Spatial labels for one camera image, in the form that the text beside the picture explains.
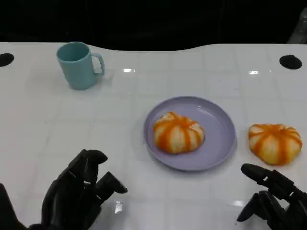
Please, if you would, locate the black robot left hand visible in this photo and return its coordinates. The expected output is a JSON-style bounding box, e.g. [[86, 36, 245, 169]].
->
[[42, 149, 129, 230]]

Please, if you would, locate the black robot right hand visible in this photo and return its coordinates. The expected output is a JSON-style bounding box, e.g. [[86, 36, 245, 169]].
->
[[236, 163, 307, 230]]

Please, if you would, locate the orange and white bread roll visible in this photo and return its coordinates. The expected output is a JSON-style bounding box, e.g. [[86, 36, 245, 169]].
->
[[153, 111, 206, 155], [248, 123, 303, 166]]

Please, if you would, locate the lilac plate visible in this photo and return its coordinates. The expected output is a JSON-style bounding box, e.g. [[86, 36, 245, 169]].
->
[[143, 96, 237, 172]]

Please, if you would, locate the pale green mug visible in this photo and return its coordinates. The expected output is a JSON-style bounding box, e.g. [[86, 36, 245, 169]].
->
[[56, 41, 106, 91]]

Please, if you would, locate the black table grommet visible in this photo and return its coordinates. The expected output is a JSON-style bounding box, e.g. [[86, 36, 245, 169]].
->
[[279, 55, 303, 70], [0, 53, 15, 68]]

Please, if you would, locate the pale grey background object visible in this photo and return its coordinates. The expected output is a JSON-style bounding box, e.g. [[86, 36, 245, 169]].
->
[[286, 8, 307, 45]]

